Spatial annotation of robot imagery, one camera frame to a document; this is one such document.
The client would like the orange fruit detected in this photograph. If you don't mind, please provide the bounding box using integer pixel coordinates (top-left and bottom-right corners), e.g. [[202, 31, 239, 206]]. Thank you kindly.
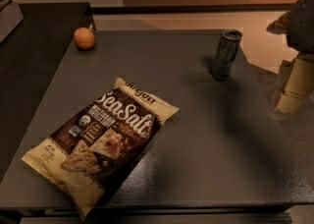
[[74, 25, 95, 50]]

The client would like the dark metal can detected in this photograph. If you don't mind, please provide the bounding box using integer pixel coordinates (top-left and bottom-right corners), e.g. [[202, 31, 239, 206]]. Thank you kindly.
[[211, 29, 242, 81]]

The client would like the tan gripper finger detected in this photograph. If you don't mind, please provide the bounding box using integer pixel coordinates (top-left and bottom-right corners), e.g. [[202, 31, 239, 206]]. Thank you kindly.
[[274, 53, 314, 114]]

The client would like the grey box at left edge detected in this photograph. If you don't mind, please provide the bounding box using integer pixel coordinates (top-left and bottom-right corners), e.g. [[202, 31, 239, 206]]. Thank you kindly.
[[0, 0, 24, 43]]

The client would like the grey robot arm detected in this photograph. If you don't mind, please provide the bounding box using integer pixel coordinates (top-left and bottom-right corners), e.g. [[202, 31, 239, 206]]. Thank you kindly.
[[267, 0, 314, 114]]

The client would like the brown sea salt chip bag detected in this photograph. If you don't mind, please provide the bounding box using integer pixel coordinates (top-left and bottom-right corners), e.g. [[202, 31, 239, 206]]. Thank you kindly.
[[23, 78, 180, 219]]

